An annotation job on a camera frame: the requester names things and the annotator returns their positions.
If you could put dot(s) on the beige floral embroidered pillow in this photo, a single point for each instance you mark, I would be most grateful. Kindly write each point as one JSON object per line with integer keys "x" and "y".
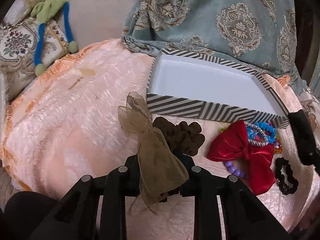
{"x": 18, "y": 47}

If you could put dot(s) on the olive organza bow hair clip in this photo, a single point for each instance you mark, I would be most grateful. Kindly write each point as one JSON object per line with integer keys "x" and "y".
{"x": 160, "y": 170}

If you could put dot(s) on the green blue plush toy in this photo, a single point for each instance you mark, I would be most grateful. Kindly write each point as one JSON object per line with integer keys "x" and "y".
{"x": 44, "y": 11}

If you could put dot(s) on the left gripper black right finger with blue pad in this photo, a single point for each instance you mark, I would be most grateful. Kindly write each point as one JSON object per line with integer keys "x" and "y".
{"x": 225, "y": 208}

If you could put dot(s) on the brown fabric scrunchie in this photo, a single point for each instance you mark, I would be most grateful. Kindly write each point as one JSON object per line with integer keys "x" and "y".
{"x": 182, "y": 138}

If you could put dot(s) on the pink quilted bedspread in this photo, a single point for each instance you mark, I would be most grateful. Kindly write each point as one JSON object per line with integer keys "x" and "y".
{"x": 66, "y": 125}

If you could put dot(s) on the teal damask blanket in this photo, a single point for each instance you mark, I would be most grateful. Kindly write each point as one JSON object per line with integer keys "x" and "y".
{"x": 260, "y": 33}

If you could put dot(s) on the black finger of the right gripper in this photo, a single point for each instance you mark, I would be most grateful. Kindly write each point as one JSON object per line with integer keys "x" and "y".
{"x": 304, "y": 138}

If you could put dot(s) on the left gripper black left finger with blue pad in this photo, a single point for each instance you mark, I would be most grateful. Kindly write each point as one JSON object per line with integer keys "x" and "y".
{"x": 94, "y": 208}

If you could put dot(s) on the striped black white box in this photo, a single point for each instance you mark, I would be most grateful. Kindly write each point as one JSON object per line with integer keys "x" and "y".
{"x": 193, "y": 85}

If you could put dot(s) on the red satin bow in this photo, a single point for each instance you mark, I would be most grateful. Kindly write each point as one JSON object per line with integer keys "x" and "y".
{"x": 233, "y": 144}

